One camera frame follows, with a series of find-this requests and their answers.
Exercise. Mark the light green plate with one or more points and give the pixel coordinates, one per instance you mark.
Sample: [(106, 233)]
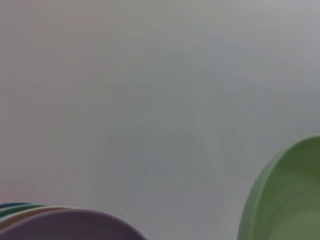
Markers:
[(287, 195)]

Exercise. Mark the lilac purple plate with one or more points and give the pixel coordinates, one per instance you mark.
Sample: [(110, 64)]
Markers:
[(70, 226)]

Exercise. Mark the beige plate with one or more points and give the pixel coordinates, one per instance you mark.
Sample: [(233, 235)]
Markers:
[(45, 210)]

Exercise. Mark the dark green plate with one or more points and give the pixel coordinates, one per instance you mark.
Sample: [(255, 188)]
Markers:
[(18, 208)]

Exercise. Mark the teal blue plate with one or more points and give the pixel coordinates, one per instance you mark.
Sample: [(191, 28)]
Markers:
[(12, 204)]

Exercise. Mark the light blue plate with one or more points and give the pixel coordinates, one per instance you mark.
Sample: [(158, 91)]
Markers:
[(6, 217)]

